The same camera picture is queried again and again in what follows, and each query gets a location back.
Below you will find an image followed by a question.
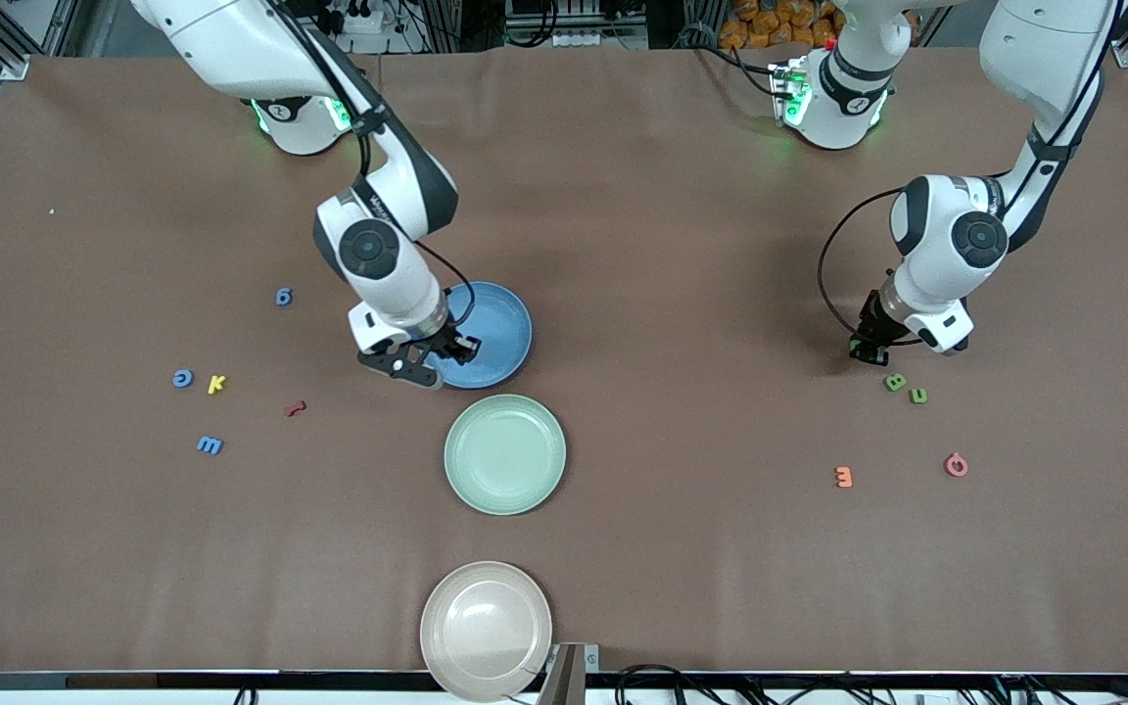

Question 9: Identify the blue plate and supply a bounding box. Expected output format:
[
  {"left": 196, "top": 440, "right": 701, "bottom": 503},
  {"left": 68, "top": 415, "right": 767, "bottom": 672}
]
[{"left": 422, "top": 281, "right": 534, "bottom": 390}]

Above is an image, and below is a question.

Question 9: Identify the light green plate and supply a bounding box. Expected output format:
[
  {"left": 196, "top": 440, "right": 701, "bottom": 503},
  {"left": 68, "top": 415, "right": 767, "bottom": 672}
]
[{"left": 444, "top": 394, "right": 568, "bottom": 517}]

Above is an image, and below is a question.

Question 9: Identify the brown table cover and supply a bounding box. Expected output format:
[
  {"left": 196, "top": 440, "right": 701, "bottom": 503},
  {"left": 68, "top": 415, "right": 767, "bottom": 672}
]
[{"left": 0, "top": 44, "right": 1128, "bottom": 677}]

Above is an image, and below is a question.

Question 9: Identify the beige plate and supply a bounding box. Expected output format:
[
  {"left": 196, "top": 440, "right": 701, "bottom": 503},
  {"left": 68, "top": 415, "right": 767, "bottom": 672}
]
[{"left": 419, "top": 560, "right": 554, "bottom": 703}]

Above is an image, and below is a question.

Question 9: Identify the pile of oranges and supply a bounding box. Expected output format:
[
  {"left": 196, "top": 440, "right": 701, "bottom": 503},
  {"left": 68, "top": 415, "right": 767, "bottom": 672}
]
[{"left": 718, "top": 0, "right": 844, "bottom": 50}]

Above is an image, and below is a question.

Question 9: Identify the white power strip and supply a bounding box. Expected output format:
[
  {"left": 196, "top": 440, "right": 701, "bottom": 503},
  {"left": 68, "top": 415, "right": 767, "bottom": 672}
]
[
  {"left": 552, "top": 24, "right": 650, "bottom": 52},
  {"left": 324, "top": 0, "right": 394, "bottom": 38}
]

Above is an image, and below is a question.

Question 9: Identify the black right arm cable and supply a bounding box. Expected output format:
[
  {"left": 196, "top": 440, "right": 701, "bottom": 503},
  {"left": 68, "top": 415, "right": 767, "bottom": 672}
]
[{"left": 415, "top": 240, "right": 477, "bottom": 329}]

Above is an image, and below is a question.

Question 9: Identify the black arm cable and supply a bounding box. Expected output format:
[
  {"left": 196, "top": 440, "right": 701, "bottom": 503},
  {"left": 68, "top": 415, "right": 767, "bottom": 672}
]
[
  {"left": 415, "top": 240, "right": 477, "bottom": 329},
  {"left": 817, "top": 186, "right": 922, "bottom": 349}
]

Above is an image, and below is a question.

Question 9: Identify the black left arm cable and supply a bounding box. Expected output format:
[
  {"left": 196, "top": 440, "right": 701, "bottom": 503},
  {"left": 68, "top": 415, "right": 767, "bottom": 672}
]
[{"left": 817, "top": 186, "right": 922, "bottom": 349}]

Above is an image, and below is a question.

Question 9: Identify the grey metal post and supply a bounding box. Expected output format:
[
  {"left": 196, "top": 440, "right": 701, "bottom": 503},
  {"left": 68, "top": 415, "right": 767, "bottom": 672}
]
[{"left": 538, "top": 641, "right": 601, "bottom": 705}]

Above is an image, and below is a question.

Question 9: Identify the black floor cable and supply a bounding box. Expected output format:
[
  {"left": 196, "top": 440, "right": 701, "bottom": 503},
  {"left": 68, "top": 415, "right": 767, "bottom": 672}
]
[{"left": 613, "top": 664, "right": 687, "bottom": 705}]

